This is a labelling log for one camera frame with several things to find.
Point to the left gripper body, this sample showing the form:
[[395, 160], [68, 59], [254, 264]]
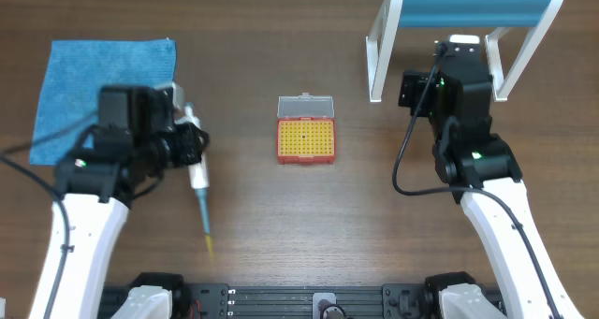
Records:
[[194, 143]]

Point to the white pipette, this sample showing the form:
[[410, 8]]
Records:
[[199, 176]]

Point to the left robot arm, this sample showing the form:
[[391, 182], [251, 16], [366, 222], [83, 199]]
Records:
[[89, 230]]

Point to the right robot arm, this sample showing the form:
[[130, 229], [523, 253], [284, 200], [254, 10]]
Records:
[[496, 225]]

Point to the red and yellow tip box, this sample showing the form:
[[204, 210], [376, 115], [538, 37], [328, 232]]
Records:
[[306, 139]]

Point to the blue cloth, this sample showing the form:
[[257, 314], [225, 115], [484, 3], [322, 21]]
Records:
[[70, 66]]

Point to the white and blue stand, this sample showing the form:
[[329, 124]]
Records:
[[468, 8]]

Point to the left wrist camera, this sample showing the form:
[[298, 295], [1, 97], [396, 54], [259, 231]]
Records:
[[178, 95]]

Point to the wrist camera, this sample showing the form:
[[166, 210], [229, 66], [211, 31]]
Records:
[[178, 95], [463, 39]]

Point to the mounting rail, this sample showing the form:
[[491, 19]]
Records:
[[281, 302]]

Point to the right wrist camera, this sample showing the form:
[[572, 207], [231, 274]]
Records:
[[463, 39]]

